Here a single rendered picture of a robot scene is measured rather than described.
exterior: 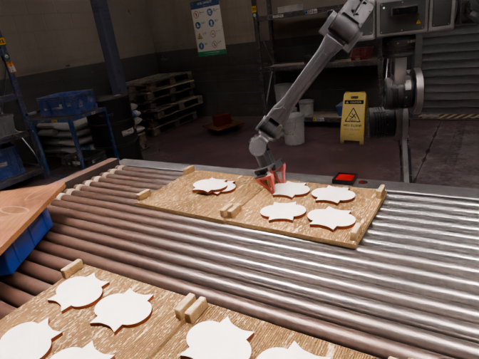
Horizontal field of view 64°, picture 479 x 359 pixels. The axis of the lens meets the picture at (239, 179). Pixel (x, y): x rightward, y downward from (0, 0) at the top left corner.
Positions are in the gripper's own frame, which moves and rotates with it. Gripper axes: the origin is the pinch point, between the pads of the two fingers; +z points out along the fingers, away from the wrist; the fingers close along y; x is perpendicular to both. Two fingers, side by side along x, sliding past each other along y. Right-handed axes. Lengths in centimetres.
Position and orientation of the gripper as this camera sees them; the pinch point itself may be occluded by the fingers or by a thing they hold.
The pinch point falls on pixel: (277, 187)
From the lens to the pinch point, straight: 136.9
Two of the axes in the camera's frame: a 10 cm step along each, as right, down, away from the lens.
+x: 7.5, -2.2, -6.2
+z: 4.0, 9.0, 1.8
